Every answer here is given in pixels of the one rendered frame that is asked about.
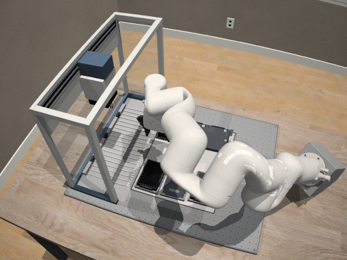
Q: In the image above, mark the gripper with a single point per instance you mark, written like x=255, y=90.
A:
x=150, y=122

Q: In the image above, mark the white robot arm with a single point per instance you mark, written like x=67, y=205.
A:
x=267, y=180

